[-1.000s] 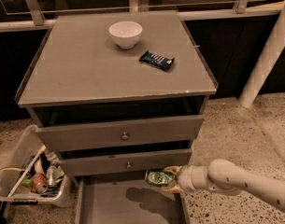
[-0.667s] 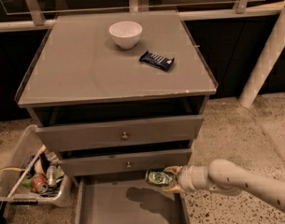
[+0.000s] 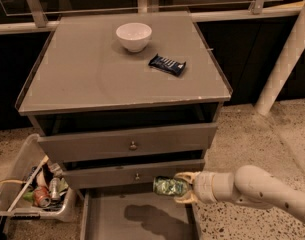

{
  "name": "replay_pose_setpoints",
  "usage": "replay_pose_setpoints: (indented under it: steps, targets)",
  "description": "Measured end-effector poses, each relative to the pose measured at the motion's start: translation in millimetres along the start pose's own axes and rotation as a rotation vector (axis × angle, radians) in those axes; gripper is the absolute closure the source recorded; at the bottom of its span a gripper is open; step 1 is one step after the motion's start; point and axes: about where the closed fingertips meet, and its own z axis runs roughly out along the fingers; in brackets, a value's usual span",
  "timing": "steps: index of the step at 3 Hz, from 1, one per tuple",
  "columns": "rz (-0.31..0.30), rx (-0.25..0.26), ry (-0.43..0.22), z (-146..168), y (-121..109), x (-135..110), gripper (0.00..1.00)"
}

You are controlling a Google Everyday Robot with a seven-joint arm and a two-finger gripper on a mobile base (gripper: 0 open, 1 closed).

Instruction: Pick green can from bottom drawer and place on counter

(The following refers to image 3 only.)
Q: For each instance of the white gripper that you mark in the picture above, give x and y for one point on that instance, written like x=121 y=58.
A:
x=203 y=187

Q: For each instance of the crushed green can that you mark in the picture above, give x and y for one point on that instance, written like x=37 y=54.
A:
x=170 y=186

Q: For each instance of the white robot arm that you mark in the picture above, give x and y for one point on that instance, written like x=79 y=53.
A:
x=248 y=186

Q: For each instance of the grey middle drawer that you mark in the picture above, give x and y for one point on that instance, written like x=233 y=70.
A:
x=130 y=174

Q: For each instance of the grey drawer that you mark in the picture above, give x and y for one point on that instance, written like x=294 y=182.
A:
x=130 y=174
x=135 y=212
x=134 y=142

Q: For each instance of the grey bottom drawer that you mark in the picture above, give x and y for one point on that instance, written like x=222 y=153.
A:
x=135 y=212

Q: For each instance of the grey drawer cabinet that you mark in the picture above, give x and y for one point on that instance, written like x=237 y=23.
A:
x=88 y=82

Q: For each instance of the grey top drawer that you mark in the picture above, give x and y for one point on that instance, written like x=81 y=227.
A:
x=134 y=142

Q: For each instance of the silver can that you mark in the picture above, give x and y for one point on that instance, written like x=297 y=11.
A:
x=54 y=189

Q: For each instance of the red soda can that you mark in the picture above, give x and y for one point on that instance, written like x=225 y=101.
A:
x=41 y=197

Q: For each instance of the blue snack bar wrapper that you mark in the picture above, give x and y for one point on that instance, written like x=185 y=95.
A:
x=167 y=65

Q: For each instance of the wooden stick in bin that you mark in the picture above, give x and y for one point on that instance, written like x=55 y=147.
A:
x=28 y=182

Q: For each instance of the clear plastic bin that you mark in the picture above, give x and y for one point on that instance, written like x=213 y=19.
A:
x=30 y=156

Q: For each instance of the white ceramic bowl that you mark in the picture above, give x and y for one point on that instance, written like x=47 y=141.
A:
x=134 y=36

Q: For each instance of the white diagonal pole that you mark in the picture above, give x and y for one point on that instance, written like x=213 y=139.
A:
x=289 y=56

